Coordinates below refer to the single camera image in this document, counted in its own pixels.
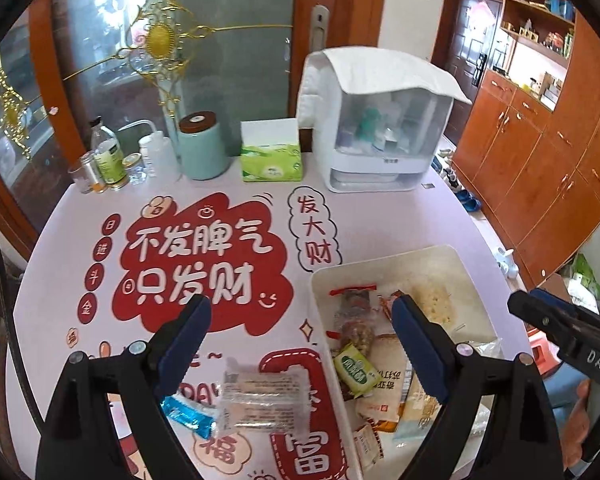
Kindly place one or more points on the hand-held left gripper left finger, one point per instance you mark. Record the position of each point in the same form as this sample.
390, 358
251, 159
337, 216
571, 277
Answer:
185, 345

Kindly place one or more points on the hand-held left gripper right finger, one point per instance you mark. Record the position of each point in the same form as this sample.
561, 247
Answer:
420, 350

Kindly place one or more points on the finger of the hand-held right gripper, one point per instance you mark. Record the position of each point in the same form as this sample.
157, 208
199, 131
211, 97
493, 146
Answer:
565, 305
530, 310

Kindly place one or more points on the sliced bread sandwich packet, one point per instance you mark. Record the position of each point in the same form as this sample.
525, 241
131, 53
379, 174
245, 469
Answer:
385, 390

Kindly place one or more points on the white orange snack bar packet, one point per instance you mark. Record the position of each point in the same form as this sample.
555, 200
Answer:
387, 304

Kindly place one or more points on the empty-looking clear snack packet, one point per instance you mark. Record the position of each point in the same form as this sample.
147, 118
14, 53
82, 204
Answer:
480, 348

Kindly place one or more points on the clear nut snack packet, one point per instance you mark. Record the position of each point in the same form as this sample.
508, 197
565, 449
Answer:
357, 336

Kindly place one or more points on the small green snack packet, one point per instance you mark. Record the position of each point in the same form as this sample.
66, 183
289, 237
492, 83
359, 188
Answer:
355, 367

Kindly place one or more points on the light blue snack packet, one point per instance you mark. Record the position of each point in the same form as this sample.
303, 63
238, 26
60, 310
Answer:
412, 427

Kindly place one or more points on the red date snack packet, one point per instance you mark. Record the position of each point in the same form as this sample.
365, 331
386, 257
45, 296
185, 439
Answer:
355, 302

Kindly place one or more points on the clear wafer snack packet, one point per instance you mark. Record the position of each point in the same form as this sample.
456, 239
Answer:
262, 395

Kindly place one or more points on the small white printed packet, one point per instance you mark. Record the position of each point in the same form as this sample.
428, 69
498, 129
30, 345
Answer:
370, 447

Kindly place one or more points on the white plastic tray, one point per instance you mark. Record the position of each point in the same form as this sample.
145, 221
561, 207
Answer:
325, 290

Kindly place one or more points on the person's right hand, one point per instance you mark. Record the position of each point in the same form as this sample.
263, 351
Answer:
577, 420

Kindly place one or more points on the cardboard box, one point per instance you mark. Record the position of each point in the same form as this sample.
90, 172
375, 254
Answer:
555, 285

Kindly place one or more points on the green plastic bag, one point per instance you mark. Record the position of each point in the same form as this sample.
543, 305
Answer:
587, 277

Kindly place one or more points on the white clog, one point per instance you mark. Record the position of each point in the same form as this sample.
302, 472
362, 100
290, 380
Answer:
511, 268
502, 257

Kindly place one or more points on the pink plastic stool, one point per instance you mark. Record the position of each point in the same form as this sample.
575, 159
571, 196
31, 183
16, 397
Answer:
540, 355

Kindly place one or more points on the blue clog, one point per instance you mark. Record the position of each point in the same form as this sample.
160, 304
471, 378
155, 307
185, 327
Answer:
462, 195
472, 205

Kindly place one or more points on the wooden cupboard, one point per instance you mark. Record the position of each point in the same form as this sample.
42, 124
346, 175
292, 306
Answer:
555, 160

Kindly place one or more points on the white countertop storage cabinet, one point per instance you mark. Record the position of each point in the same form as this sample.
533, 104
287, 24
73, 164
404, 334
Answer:
365, 180

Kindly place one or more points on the small jar gold lid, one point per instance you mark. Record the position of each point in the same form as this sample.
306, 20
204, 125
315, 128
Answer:
132, 167

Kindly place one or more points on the white squeeze bottle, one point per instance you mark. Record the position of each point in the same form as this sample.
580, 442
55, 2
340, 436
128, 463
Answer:
160, 157

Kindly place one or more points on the teal canister brown lid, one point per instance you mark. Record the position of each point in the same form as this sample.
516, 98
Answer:
202, 155

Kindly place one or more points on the small clear glass jar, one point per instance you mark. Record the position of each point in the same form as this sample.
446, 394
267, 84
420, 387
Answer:
84, 175

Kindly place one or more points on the glass bottle green label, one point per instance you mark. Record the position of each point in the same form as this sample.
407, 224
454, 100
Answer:
107, 162

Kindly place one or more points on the green tissue box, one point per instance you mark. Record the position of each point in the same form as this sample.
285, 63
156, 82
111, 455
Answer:
270, 165

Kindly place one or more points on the plastic bottle green label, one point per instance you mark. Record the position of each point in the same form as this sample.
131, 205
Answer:
367, 126

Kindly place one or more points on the white cloth cover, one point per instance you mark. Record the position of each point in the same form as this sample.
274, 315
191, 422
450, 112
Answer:
380, 70

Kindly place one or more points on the glass door gold ornament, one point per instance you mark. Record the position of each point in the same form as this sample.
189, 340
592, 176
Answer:
230, 60

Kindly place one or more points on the dark brown entry door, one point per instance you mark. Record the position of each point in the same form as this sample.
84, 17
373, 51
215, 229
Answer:
462, 25

